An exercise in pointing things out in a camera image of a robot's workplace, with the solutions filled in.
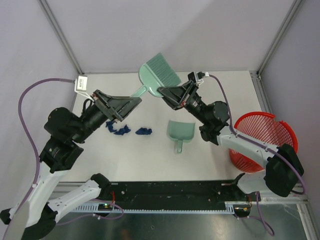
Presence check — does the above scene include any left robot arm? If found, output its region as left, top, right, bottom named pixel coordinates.
left=0, top=90, right=142, bottom=240

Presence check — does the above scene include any green dustpan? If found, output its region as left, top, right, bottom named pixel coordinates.
left=167, top=120, right=196, bottom=154

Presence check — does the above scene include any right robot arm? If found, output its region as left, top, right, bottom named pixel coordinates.
left=158, top=80, right=304, bottom=201

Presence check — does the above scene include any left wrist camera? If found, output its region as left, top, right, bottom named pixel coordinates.
left=74, top=75, right=88, bottom=93

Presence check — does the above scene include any blue paper scrap left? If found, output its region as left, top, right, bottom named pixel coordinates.
left=105, top=121, right=118, bottom=134

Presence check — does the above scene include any aluminium frame post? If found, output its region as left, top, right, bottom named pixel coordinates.
left=256, top=0, right=305, bottom=76
left=37, top=0, right=84, bottom=75

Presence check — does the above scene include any red mesh basket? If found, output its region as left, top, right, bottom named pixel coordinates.
left=229, top=111, right=299, bottom=173

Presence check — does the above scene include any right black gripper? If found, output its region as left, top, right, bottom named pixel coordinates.
left=156, top=80, right=209, bottom=125

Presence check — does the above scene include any blue paper scrap middle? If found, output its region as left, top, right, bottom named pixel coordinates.
left=113, top=124, right=131, bottom=136

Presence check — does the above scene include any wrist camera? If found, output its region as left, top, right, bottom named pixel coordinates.
left=74, top=75, right=88, bottom=93
left=187, top=71, right=209, bottom=86

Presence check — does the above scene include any blue paper scrap large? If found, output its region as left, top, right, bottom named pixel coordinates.
left=135, top=127, right=153, bottom=136

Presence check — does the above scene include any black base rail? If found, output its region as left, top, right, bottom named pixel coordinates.
left=97, top=180, right=256, bottom=212

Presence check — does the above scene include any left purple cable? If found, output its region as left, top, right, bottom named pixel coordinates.
left=18, top=78, right=77, bottom=191

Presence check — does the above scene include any green hand brush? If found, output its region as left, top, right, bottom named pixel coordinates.
left=131, top=53, right=181, bottom=98

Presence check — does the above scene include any left aluminium frame post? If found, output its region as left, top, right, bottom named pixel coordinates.
left=37, top=0, right=84, bottom=75

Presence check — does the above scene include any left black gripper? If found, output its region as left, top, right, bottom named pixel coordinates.
left=71, top=89, right=142, bottom=144

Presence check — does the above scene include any white cable duct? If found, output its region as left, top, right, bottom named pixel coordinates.
left=72, top=201, right=251, bottom=216

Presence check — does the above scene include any right aluminium frame post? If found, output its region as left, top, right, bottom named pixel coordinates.
left=256, top=0, right=305, bottom=76

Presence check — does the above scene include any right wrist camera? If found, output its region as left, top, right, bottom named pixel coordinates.
left=187, top=71, right=209, bottom=86

